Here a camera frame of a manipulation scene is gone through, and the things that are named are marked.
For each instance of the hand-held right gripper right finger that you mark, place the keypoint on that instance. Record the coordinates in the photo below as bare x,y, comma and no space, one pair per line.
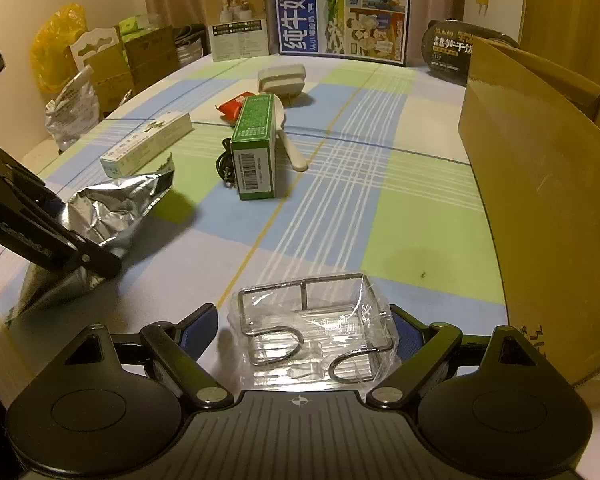
411,332

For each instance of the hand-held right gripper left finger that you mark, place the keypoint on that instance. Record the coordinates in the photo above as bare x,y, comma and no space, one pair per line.
202,331

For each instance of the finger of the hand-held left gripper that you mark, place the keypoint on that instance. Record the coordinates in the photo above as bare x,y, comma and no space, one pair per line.
35,225

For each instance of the silver foil bag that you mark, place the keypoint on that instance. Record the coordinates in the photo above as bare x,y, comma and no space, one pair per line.
115,205

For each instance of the beige speckled spoon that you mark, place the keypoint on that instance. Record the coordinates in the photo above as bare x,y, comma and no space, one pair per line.
293,152

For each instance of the plaid cloth desktop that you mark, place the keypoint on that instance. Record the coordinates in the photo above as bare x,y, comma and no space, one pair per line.
330,210

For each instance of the printed silver bag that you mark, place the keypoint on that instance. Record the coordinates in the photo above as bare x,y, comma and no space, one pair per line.
75,110

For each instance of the long white box green print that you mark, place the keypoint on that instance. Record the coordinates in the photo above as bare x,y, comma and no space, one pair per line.
145,142

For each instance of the small brown cardboard box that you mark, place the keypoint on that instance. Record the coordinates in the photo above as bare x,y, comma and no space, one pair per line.
110,80

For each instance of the yellow plastic bag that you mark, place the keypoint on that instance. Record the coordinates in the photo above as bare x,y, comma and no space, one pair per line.
55,45

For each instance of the white die-cut carton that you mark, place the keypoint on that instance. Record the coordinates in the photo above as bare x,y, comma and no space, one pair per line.
95,42

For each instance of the tall brown cardboard box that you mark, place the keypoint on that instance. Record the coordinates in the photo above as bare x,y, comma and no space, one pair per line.
152,60

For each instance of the green tissue pack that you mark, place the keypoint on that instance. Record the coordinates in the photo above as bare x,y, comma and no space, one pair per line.
135,27

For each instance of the red packet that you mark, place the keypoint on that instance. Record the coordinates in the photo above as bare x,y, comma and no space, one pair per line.
232,106

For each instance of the grey striped bag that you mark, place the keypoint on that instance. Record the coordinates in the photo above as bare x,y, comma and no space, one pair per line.
192,45

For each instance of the beige soap dish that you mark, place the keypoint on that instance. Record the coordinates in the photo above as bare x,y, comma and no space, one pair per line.
280,77

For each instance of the white box with photo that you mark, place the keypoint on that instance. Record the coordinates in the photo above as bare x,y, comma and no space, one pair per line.
235,35

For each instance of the black meal container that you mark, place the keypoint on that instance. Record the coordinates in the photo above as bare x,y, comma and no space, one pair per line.
445,55

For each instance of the blue illustrated carton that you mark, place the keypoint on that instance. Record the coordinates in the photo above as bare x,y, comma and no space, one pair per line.
300,25

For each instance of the mustard curtain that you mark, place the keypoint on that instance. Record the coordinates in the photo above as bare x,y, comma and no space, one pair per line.
570,5

